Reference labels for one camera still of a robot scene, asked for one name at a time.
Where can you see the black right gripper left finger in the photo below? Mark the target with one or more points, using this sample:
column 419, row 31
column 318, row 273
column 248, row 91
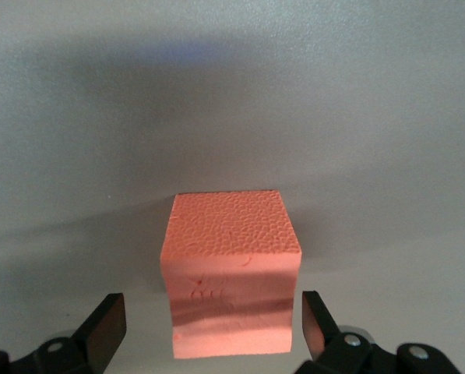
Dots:
column 99, row 335

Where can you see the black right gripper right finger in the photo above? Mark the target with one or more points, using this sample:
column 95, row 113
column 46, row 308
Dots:
column 318, row 331

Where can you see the orange foam block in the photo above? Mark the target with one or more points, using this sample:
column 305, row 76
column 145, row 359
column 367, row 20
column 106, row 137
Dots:
column 232, row 249

